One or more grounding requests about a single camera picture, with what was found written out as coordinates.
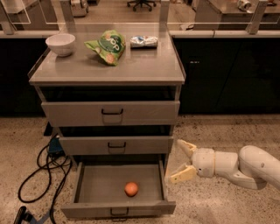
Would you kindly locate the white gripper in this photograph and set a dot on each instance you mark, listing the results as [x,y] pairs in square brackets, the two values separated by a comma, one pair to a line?
[205,162]

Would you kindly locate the orange fruit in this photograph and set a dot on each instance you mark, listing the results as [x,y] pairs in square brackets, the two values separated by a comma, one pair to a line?
[131,189]

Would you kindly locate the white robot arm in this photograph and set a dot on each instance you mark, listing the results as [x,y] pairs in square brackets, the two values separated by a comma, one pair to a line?
[251,167]

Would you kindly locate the grey middle drawer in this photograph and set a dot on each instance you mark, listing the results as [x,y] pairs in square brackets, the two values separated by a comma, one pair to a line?
[116,145]

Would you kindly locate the grey drawer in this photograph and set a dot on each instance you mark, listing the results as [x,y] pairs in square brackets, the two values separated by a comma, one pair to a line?
[108,113]
[99,191]
[116,145]

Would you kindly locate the grey top drawer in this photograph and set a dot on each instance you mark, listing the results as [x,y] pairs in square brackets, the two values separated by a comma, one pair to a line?
[108,113]

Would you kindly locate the grey bottom drawer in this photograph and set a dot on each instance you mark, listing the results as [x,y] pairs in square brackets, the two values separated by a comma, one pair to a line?
[99,191]

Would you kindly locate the grey drawer cabinet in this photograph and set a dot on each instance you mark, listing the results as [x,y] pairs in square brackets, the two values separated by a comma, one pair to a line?
[141,75]

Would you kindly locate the silver blue snack packet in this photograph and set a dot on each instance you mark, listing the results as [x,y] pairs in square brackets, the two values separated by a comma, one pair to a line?
[143,42]

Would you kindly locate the blue power box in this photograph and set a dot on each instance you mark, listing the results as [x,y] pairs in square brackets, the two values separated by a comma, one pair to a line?
[54,146]

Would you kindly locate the green chip bag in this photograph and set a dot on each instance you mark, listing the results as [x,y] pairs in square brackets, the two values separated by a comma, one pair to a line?
[110,46]

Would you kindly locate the grey background desk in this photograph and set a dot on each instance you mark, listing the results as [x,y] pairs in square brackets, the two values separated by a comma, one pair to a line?
[234,15]

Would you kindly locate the black office chair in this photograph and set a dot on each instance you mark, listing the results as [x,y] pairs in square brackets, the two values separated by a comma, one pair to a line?
[150,4]

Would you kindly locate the white ceramic bowl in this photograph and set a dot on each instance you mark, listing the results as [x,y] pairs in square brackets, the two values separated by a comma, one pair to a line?
[62,44]

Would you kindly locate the black object on floor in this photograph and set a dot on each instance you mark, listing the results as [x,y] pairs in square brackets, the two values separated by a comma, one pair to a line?
[23,216]

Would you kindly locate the glass partition railing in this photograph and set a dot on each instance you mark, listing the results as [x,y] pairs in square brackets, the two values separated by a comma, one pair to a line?
[40,17]

